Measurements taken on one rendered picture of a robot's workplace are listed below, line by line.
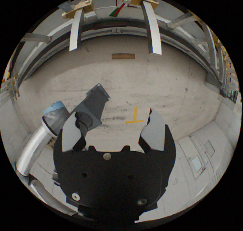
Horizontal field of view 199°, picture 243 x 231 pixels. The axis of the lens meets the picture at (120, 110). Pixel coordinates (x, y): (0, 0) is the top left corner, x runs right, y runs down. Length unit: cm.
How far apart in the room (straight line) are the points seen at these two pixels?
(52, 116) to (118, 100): 97
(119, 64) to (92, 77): 45
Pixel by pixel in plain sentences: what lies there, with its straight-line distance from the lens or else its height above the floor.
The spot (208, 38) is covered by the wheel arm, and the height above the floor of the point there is 95.
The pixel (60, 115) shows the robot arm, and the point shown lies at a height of 81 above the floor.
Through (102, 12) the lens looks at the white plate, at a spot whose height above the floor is 77.
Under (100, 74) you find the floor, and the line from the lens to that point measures 108.
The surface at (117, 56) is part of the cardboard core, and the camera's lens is 99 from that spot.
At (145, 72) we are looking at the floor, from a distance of 113.
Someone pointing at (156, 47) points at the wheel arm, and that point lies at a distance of 23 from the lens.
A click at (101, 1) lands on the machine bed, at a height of 71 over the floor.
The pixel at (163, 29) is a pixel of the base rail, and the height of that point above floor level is 69.
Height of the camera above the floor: 105
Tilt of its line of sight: 58 degrees down
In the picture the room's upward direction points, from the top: 175 degrees clockwise
